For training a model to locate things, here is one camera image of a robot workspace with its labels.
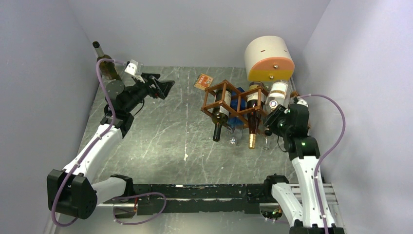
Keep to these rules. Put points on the cream orange cylinder container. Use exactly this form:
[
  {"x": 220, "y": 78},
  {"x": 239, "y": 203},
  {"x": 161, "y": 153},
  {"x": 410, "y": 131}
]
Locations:
[{"x": 267, "y": 59}]

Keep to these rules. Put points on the dark gold-capped wine bottle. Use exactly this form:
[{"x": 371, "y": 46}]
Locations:
[{"x": 254, "y": 117}]

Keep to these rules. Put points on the clear blue-label bottle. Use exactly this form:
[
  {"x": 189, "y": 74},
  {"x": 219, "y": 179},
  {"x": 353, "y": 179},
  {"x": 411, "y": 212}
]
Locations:
[{"x": 235, "y": 126}]

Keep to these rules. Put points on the olive green wine bottle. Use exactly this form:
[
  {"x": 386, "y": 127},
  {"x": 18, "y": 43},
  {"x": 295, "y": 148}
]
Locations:
[{"x": 107, "y": 68}]

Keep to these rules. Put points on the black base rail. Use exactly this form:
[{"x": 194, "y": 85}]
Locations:
[{"x": 196, "y": 198}]

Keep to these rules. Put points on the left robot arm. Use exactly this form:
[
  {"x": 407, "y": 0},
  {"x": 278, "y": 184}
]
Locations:
[{"x": 70, "y": 190}]

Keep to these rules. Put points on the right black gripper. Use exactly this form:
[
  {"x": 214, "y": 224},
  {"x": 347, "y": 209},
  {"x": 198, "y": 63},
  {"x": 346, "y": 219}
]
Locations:
[{"x": 271, "y": 120}]

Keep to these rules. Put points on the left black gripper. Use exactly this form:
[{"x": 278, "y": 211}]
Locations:
[{"x": 162, "y": 87}]

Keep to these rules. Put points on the small orange card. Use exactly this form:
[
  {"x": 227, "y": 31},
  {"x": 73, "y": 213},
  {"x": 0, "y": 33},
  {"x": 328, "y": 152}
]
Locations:
[{"x": 203, "y": 82}]

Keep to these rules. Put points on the dark green black-capped bottle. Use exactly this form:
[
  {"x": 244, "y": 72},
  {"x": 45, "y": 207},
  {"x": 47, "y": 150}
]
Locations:
[{"x": 220, "y": 113}]

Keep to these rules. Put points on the brown wooden wine rack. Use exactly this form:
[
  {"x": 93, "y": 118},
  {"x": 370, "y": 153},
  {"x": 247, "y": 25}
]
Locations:
[{"x": 209, "y": 101}]

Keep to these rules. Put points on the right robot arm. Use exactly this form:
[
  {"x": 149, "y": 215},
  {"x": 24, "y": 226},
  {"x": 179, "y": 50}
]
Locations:
[{"x": 310, "y": 214}]

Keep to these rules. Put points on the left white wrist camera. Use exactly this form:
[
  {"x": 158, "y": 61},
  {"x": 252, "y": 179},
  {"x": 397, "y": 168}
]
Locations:
[{"x": 133, "y": 68}]

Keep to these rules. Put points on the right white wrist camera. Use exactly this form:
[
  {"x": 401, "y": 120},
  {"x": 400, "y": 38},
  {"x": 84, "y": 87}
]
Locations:
[{"x": 300, "y": 101}]

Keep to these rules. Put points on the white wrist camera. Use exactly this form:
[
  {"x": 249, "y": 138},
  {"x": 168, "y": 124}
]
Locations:
[
  {"x": 133, "y": 68},
  {"x": 300, "y": 101}
]

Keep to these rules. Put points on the clear round liquor bottle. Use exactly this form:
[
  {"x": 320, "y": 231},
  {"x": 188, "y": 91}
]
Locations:
[{"x": 278, "y": 95}]

